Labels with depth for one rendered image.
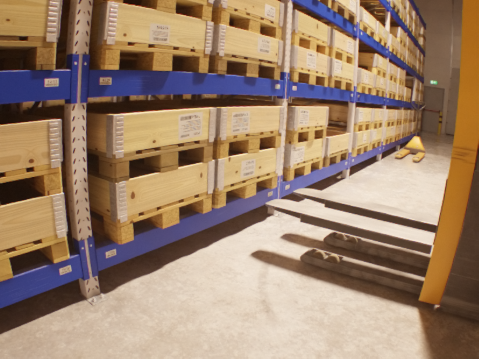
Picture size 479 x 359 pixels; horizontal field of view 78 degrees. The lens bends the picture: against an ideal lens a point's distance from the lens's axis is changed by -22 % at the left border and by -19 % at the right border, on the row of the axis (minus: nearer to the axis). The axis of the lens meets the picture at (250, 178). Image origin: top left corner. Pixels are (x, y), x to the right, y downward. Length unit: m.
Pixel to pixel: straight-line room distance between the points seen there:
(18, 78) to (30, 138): 0.26
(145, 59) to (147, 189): 0.71
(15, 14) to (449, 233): 2.29
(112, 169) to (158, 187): 0.35
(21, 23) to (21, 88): 0.28
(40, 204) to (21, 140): 0.31
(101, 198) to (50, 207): 0.39
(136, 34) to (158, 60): 0.21
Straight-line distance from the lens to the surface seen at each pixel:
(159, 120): 1.96
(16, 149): 1.59
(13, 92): 1.57
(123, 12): 1.84
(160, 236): 2.19
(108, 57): 1.76
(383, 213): 2.49
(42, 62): 1.62
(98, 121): 1.88
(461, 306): 2.10
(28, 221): 1.68
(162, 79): 2.01
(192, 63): 2.25
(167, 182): 2.07
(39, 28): 1.63
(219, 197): 2.48
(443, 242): 2.00
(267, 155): 2.88
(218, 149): 2.40
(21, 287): 1.79
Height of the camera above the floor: 1.10
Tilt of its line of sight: 14 degrees down
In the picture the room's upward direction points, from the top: 3 degrees clockwise
